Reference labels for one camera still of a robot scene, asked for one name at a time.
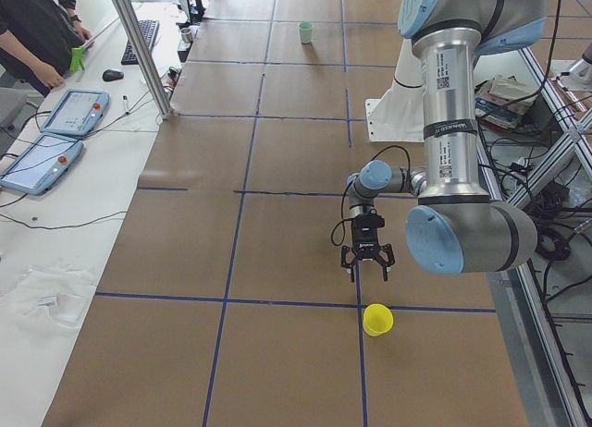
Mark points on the black computer mouse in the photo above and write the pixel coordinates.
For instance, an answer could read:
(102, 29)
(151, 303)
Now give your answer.
(112, 74)

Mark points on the stack of magazines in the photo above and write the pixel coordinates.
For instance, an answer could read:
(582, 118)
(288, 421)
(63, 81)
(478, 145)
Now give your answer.
(496, 101)

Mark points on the green clamp tool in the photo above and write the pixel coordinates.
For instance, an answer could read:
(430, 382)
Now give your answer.
(77, 59)

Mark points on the aluminium frame post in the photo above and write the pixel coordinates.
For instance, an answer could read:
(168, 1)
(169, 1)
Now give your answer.
(131, 26)

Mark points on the metal cup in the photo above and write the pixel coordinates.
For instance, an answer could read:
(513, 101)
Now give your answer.
(186, 35)

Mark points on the upper teach pendant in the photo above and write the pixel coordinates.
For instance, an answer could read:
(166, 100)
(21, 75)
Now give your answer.
(77, 113)

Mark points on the green plastic cup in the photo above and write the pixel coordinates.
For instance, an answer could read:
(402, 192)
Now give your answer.
(306, 32)

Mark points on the yellow plastic cup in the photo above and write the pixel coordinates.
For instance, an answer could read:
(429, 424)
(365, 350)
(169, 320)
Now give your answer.
(378, 320)

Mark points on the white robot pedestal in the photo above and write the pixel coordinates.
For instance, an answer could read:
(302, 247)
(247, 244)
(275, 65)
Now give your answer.
(398, 115)

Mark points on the teach pendant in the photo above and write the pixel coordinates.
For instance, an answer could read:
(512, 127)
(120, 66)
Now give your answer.
(77, 113)
(40, 166)

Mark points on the person in dark clothes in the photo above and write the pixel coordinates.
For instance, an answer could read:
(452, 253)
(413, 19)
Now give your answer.
(37, 38)

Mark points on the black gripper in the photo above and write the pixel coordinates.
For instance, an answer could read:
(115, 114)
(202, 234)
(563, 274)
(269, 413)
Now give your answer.
(364, 238)

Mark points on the lower teach pendant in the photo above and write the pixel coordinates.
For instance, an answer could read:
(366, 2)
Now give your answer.
(40, 166)

